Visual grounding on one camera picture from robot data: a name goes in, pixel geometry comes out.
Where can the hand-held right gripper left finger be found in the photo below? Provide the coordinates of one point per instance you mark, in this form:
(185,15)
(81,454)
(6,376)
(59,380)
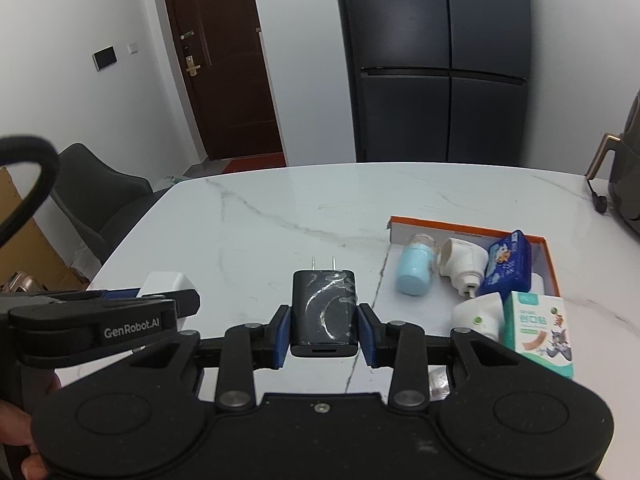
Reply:
(282,335)

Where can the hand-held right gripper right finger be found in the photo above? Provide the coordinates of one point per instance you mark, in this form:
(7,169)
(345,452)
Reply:
(365,335)

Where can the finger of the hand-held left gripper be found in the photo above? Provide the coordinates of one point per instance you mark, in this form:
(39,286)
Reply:
(122,294)

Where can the orange and white cardboard tray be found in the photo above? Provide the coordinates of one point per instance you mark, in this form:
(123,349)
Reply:
(400,325)

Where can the white USB wall charger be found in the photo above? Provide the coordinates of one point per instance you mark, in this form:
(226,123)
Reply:
(165,281)

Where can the black USB wall charger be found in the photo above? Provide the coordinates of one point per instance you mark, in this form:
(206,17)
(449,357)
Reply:
(325,310)

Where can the light blue plastic bottle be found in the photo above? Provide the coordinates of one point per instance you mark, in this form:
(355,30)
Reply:
(415,270)

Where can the white plug-in mosquito heater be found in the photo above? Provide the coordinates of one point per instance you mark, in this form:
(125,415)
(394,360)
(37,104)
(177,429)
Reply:
(460,257)
(475,310)

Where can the teal bandage box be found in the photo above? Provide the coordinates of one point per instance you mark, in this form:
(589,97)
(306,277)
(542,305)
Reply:
(535,330)

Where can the person's left hand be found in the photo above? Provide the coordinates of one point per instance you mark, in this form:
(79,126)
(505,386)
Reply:
(15,425)

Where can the white plastic bag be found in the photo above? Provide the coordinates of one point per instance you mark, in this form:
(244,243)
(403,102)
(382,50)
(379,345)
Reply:
(82,265)

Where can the brown cardboard box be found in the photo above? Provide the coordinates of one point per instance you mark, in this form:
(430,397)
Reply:
(35,250)

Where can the dark grey chair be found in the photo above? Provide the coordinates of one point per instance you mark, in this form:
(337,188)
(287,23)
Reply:
(100,195)

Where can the green and white bag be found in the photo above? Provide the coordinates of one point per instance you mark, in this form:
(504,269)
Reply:
(172,180)

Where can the red doormat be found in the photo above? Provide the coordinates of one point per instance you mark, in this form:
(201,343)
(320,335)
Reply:
(255,162)

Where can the brass door lock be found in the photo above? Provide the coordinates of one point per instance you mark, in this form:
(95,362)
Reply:
(192,62)

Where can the dark brown door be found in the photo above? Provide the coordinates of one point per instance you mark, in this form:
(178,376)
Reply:
(220,60)

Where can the black four-door refrigerator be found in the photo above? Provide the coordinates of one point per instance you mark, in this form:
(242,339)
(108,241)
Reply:
(425,60)

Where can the dark air fryer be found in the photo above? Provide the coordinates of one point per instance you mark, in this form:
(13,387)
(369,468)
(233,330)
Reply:
(627,175)

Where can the black wall panel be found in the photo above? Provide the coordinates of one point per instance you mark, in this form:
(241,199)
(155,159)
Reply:
(106,58)

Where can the white wall switch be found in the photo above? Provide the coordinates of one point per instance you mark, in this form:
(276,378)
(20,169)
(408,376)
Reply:
(132,48)

